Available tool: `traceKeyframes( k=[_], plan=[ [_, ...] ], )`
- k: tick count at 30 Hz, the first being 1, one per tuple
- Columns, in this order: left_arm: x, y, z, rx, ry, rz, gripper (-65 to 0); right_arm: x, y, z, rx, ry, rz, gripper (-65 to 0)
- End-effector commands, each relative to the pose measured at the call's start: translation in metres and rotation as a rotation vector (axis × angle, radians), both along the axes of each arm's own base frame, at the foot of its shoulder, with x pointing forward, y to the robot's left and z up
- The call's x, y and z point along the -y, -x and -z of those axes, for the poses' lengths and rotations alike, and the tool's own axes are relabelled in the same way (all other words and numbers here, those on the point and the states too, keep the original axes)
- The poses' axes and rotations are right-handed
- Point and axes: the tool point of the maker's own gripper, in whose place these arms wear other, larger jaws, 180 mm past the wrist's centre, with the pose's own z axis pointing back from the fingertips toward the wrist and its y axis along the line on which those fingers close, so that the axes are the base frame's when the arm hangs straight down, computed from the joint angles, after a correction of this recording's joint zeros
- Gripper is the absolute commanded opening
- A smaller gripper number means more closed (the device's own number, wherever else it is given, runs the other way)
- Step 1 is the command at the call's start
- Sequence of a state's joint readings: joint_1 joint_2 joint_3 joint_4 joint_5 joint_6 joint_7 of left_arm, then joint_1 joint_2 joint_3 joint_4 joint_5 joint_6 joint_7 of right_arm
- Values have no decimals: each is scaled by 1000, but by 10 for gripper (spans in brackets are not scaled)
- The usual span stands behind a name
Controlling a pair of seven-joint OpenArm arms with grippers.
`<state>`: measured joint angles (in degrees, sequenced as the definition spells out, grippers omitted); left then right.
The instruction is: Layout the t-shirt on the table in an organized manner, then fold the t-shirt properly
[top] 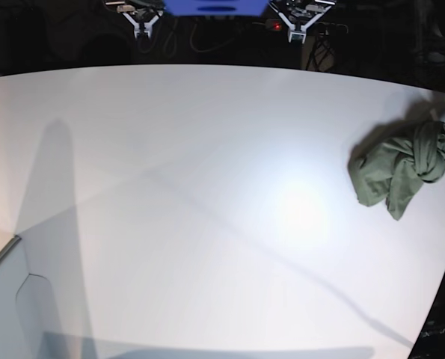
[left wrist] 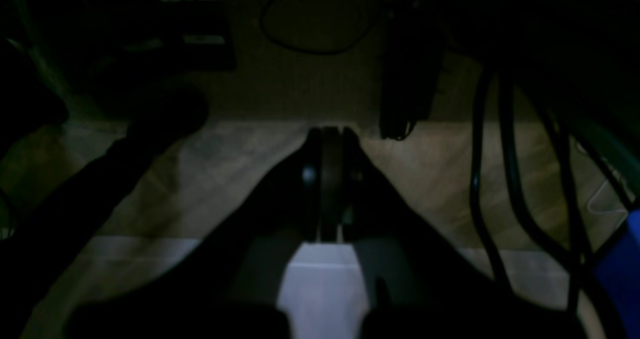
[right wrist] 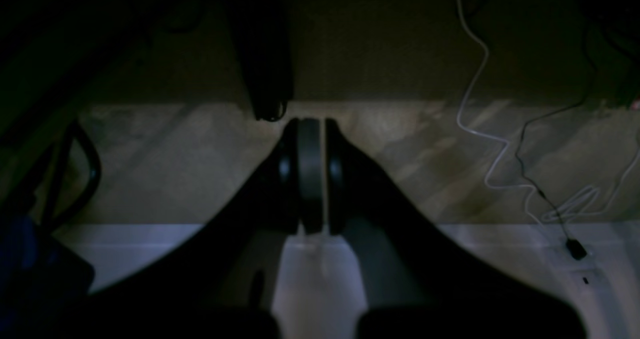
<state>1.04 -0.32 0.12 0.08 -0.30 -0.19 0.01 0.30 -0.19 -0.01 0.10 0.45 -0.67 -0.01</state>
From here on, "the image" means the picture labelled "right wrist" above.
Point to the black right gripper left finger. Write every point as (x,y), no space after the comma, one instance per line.
(173,298)

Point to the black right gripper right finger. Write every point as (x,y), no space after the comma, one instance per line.
(419,283)

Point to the black chair leg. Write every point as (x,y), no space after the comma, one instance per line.
(261,39)

